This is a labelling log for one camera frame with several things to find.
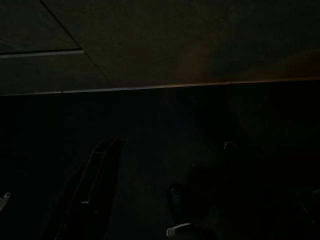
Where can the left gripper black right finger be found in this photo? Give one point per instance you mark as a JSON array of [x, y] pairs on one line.
[[260, 200]]

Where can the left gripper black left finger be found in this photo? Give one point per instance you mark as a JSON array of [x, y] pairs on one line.
[[100, 195]]

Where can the grey cabinet drawer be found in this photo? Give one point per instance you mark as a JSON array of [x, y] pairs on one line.
[[45, 72], [30, 25]]

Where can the grey sink cabinet door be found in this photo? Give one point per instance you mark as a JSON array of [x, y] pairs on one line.
[[187, 37]]

